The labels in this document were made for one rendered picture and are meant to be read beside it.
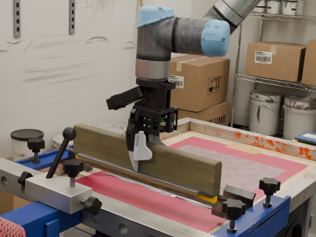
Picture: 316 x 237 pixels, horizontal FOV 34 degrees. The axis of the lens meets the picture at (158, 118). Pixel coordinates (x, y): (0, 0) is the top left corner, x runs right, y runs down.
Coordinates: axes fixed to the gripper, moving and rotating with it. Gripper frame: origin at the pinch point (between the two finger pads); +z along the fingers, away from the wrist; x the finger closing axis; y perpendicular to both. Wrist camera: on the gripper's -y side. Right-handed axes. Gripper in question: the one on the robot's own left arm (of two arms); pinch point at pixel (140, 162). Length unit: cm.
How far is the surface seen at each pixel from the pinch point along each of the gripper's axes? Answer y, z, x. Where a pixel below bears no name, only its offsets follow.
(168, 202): 5.2, 9.7, 4.7
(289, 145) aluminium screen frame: 12, 7, 61
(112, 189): -9.4, 9.8, 1.4
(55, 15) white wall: -200, -14, 159
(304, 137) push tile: 10, 8, 78
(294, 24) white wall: -116, -10, 371
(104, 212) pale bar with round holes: 9.3, 1.9, -22.3
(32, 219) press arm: 2.9, 1.2, -34.2
